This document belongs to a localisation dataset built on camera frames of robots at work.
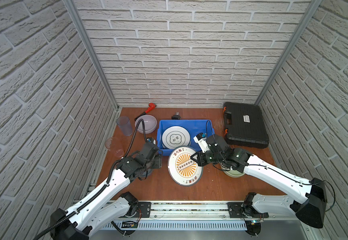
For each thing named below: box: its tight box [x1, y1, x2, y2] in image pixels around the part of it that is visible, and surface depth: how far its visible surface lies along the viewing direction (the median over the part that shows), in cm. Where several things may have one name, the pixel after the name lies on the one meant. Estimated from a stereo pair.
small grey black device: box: [171, 112, 182, 120], surface depth 116 cm
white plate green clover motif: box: [161, 125, 191, 150], surface depth 102 cm
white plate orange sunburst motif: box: [167, 146, 204, 187], surface depth 75 cm
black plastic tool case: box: [223, 101, 270, 149], surface depth 101 cm
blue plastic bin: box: [156, 119, 215, 156], surface depth 102 cm
